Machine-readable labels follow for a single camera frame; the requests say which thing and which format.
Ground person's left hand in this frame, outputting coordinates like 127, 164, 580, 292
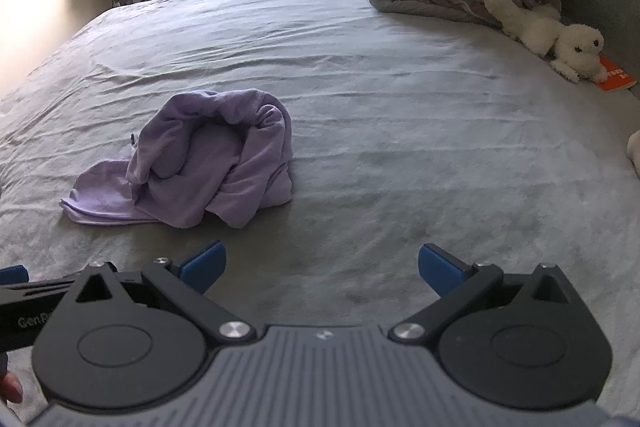
0, 369, 24, 404

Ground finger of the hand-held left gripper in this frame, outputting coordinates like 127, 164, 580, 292
0, 265, 30, 287

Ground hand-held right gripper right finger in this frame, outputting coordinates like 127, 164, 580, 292
390, 244, 576, 344

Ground grey bed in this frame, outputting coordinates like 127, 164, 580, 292
0, 0, 640, 427

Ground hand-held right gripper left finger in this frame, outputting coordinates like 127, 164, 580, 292
62, 241, 257, 344

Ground cream folded cloth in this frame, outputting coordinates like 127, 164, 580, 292
626, 132, 640, 178

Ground white plush toy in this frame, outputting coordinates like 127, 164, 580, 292
482, 0, 606, 84

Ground purple pants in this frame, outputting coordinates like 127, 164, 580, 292
60, 89, 294, 229

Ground orange book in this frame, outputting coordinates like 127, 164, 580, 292
594, 55, 638, 92

